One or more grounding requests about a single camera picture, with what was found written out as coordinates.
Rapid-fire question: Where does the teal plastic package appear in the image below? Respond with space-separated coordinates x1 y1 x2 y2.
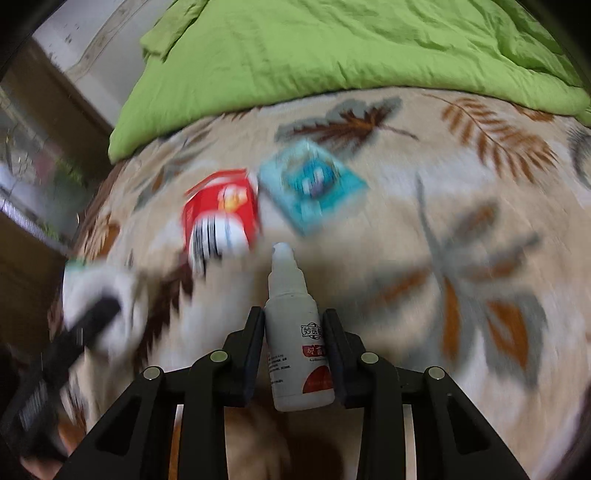
256 138 370 237

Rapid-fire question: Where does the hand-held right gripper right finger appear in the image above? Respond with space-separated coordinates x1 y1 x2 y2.
322 308 532 480

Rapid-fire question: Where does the white tissue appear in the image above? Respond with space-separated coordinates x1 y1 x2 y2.
61 259 149 352

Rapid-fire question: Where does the red and white box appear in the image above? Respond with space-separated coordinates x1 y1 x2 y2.
181 169 264 278

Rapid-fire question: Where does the wooden glass cabinet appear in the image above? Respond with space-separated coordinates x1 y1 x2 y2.
0 37 117 356

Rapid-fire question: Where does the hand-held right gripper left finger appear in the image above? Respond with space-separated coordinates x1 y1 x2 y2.
55 306 266 480

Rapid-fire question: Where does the leaf print blanket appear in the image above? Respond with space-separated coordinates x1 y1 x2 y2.
46 88 591 480

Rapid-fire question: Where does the green quilt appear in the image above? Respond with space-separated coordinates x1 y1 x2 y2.
107 0 591 163

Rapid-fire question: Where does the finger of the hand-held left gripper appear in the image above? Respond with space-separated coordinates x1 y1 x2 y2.
62 296 122 356

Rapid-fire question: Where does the white plastic bottle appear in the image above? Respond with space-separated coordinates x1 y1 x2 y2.
264 242 336 412

